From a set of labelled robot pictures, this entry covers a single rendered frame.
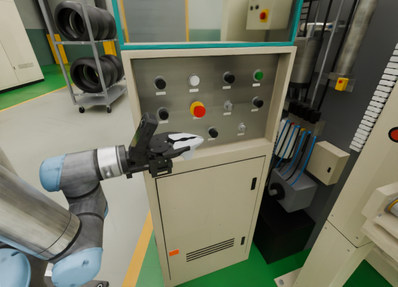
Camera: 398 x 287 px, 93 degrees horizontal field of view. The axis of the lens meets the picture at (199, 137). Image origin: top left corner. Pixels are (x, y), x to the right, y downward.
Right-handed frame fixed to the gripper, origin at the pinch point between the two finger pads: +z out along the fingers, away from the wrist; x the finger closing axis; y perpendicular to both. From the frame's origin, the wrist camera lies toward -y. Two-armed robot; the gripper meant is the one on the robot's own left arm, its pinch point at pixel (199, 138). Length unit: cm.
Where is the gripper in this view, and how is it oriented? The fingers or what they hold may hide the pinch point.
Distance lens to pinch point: 50.5
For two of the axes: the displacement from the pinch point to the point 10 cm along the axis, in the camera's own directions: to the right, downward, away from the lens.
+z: 9.3, -1.8, 3.2
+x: 3.7, 5.7, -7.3
